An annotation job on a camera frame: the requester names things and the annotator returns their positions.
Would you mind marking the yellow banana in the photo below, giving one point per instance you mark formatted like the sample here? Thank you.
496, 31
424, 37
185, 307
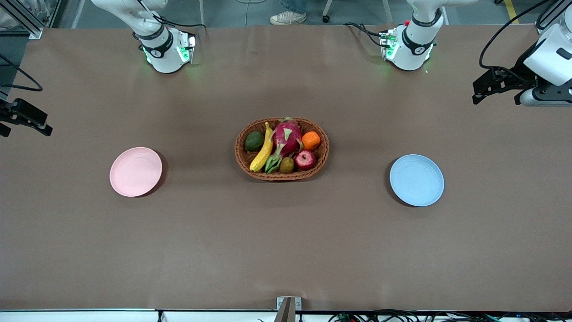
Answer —
264, 152

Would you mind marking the light blue plate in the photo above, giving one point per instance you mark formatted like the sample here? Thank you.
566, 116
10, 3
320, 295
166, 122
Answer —
417, 180

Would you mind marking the white sneaker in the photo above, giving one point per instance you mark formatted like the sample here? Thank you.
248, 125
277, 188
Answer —
288, 18

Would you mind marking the blue jeans leg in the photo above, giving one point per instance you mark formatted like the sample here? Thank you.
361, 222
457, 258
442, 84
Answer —
295, 5

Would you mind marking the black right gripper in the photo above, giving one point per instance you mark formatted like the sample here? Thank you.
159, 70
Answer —
12, 112

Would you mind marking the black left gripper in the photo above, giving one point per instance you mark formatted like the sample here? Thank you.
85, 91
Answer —
518, 74

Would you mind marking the chair leg with caster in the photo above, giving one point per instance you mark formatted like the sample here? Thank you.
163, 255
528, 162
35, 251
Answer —
326, 19

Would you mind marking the red apple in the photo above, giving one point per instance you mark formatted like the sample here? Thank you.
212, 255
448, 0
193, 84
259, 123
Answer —
305, 160

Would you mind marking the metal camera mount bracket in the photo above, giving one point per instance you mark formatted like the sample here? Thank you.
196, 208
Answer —
288, 308

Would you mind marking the pink plate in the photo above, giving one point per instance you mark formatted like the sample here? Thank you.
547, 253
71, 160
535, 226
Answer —
136, 172

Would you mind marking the green avocado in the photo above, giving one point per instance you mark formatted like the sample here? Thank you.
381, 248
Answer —
254, 141

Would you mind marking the orange fruit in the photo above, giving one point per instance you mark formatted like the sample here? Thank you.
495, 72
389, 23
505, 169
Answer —
311, 140

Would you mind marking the aluminium frame post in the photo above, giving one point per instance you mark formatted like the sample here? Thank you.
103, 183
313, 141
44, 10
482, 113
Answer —
27, 24
552, 15

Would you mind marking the brown kiwi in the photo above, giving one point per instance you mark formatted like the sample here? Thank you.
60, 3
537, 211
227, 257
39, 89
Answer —
287, 165

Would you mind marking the brown paper table cover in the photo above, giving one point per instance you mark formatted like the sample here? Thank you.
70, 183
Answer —
286, 250

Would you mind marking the pink dragon fruit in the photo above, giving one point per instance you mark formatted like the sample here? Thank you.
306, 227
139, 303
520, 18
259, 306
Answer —
287, 136

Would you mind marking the brown wicker basket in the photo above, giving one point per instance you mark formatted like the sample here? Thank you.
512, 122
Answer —
286, 175

